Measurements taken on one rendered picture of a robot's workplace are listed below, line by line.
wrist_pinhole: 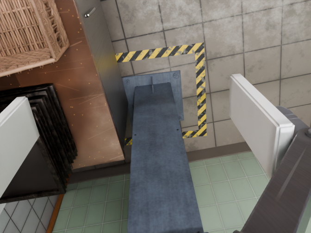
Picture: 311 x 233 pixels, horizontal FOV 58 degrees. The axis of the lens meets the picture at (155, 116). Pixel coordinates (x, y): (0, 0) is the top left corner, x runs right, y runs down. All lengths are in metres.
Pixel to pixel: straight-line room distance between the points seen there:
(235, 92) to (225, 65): 1.43
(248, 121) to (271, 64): 1.54
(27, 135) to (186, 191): 0.72
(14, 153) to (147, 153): 0.88
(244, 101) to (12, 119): 0.13
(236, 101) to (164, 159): 0.83
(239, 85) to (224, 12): 1.36
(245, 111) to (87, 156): 0.99
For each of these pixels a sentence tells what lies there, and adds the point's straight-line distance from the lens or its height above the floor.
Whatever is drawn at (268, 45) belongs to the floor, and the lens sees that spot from 1.65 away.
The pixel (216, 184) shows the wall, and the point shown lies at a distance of 1.62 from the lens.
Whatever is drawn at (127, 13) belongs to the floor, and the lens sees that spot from 1.47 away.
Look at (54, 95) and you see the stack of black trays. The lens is 0.96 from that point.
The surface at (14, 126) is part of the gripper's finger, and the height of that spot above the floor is 1.32.
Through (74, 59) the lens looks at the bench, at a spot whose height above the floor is 0.58.
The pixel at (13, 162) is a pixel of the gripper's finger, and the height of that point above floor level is 1.33.
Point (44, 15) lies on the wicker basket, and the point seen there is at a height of 0.70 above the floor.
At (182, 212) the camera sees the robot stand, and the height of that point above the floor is 0.92.
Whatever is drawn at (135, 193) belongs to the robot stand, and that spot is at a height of 0.82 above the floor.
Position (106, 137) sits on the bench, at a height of 0.58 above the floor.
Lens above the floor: 1.45
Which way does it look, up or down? 60 degrees down
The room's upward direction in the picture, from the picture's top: 175 degrees clockwise
